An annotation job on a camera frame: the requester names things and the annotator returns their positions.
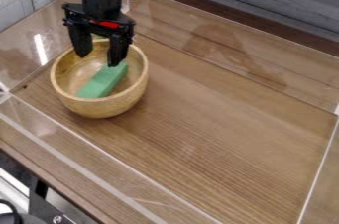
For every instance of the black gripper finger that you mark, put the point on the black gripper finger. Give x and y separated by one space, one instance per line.
82 40
116 53

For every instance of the light wooden bowl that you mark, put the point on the light wooden bowl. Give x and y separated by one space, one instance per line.
72 71

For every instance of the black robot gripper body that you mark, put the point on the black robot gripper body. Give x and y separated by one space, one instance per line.
98 17

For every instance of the black table leg bracket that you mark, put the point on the black table leg bracket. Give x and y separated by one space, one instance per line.
42 208

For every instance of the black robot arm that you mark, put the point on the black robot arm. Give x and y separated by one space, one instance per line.
99 17

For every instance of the green rectangular block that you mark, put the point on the green rectangular block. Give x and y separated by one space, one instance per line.
103 82

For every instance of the clear acrylic enclosure wall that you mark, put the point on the clear acrylic enclosure wall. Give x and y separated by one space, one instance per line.
231 143

